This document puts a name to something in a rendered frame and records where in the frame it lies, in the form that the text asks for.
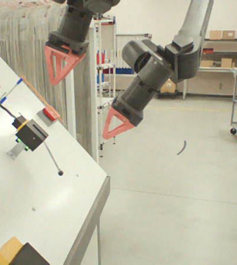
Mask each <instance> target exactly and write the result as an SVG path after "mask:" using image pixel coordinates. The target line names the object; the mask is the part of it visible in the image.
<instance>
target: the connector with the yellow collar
mask: <svg viewBox="0 0 237 265"><path fill-rule="evenodd" d="M26 121H27V119H26V118H25V117H24V116H22V115H21V116H18V117H16V119H14V122H13V123H12V124H11V125H13V126H14V127H15V129H16V130H17V129H18V128H19V127H20V126H21V125H22V124H23V123H24V122H26Z"/></svg>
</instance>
